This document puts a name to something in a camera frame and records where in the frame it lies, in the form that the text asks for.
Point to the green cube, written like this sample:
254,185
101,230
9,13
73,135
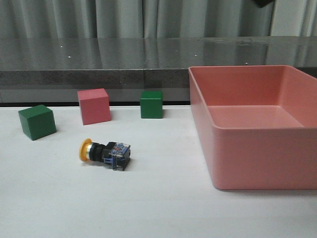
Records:
37,122
151,105

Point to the left green cube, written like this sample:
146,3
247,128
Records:
37,122

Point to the pink plastic bin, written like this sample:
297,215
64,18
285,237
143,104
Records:
257,125

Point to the pink cube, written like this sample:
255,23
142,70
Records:
94,106

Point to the right green cube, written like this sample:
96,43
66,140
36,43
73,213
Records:
151,105

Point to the grey curtain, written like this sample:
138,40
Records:
155,18

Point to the dark grey glossy counter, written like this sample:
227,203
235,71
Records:
52,71

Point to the yellow push button switch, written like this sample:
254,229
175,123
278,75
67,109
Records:
116,155

